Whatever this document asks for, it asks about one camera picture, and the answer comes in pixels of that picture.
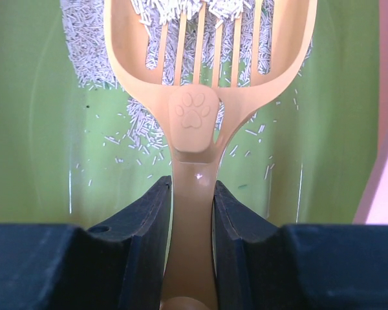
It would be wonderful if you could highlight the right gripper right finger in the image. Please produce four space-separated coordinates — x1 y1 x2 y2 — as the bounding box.
214 182 388 309

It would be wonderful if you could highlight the pink litter box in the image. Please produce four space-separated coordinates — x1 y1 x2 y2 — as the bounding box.
0 1 380 226

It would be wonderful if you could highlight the orange litter scoop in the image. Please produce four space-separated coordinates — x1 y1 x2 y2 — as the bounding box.
103 1 318 309

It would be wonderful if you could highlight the beige cat litter pile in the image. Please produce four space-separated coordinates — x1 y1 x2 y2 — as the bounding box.
59 0 314 162

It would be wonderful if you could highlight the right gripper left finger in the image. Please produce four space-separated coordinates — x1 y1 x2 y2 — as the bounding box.
0 176 171 309

